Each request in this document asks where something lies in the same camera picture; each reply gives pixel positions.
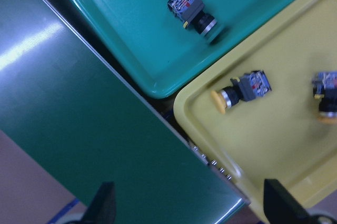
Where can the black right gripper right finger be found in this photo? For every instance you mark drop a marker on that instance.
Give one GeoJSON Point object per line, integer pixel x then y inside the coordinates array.
{"type": "Point", "coordinates": [280, 206]}

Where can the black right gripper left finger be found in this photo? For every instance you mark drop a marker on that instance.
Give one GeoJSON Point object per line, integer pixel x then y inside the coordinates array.
{"type": "Point", "coordinates": [103, 206]}

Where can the yellow push button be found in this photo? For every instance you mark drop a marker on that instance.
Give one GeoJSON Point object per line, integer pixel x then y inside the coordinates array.
{"type": "Point", "coordinates": [247, 87]}
{"type": "Point", "coordinates": [324, 90]}

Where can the green push button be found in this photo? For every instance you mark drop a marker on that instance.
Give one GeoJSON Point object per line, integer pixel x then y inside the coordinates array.
{"type": "Point", "coordinates": [191, 13]}

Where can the yellow plastic tray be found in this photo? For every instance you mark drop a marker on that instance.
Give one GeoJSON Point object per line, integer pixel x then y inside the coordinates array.
{"type": "Point", "coordinates": [279, 135]}

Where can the green conveyor belt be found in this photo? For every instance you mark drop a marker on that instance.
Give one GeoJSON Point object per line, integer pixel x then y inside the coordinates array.
{"type": "Point", "coordinates": [79, 121]}

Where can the green plastic tray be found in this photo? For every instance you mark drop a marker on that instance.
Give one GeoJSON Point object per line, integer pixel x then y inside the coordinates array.
{"type": "Point", "coordinates": [156, 50]}

